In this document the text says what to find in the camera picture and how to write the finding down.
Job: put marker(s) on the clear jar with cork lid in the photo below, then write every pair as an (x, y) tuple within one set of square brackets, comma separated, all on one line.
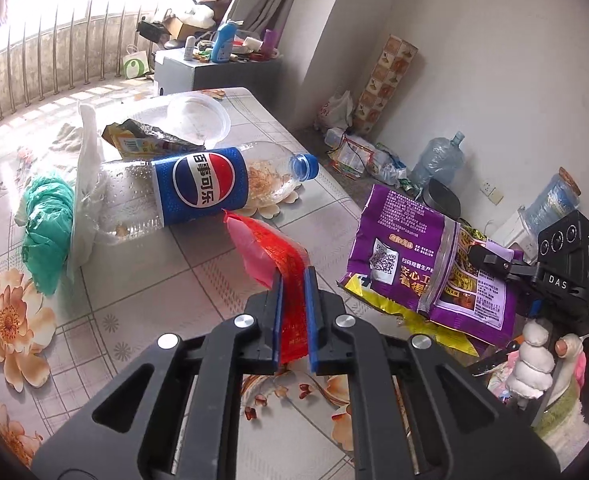
[(549, 205)]

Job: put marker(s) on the small white bottle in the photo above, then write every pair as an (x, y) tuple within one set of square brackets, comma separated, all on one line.
[(190, 49)]

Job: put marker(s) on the tall patterned box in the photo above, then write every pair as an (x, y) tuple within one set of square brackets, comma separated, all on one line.
[(384, 85)]

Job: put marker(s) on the person's right forearm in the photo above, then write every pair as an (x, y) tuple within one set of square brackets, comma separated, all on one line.
[(559, 410)]

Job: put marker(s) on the yellow snack packet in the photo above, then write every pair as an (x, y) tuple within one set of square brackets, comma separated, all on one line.
[(134, 145)]

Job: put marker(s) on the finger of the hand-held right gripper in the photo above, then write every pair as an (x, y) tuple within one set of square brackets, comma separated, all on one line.
[(494, 260)]

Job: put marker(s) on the black round cooker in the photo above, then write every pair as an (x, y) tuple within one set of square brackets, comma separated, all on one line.
[(444, 197)]

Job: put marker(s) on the purple noodle snack packet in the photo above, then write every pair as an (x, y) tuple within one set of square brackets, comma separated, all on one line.
[(399, 230)]

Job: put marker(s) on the white plastic bag thin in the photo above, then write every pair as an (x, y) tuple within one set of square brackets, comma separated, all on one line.
[(87, 160)]

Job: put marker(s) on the floral table cover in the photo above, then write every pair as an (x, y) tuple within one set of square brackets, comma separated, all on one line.
[(139, 300)]

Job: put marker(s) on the white wall socket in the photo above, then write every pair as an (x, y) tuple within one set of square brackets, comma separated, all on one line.
[(491, 191)]

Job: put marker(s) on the white green paper bag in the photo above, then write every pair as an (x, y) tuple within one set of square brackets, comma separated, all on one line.
[(135, 66)]

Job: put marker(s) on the red plastic wrapper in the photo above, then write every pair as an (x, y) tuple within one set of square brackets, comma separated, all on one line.
[(269, 250)]

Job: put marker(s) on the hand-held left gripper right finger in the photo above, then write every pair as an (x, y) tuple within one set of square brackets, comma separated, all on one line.
[(311, 320)]

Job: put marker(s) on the green plastic bag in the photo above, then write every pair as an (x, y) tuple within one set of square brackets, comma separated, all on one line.
[(47, 230)]

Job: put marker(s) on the pile of plastic packets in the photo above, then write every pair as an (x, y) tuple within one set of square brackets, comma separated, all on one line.
[(359, 152)]

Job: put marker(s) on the grey cabinet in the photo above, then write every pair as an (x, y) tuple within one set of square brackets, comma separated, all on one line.
[(209, 75)]

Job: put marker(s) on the clear plastic lid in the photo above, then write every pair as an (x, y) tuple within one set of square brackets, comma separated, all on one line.
[(197, 117)]

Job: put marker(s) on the blue lotion bottle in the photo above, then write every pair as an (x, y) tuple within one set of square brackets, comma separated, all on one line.
[(223, 42)]

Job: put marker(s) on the cardboard box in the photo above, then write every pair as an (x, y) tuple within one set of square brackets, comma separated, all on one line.
[(177, 27)]

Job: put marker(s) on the black bag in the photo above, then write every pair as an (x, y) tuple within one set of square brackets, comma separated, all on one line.
[(149, 30)]

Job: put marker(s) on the white plastic shopping bag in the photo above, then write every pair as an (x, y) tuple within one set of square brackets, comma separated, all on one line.
[(337, 110)]

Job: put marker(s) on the large blue water jug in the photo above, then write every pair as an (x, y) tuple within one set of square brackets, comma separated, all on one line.
[(439, 160)]

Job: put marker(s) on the pile of clothes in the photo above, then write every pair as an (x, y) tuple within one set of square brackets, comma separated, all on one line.
[(214, 0)]

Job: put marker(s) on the yellow foil wrapper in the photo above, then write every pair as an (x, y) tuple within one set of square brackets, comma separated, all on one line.
[(454, 340)]

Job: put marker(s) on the pink printed pajama pants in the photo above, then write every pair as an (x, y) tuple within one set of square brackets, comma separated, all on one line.
[(499, 385)]

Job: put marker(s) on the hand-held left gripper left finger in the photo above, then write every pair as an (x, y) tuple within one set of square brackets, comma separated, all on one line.
[(277, 320)]

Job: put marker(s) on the blue label cola bottle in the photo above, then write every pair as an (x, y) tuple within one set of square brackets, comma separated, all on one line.
[(199, 185)]

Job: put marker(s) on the metal balcony railing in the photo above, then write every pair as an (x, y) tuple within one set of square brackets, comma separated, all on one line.
[(54, 45)]

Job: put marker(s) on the person's right hand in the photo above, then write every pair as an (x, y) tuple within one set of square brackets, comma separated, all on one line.
[(531, 365)]

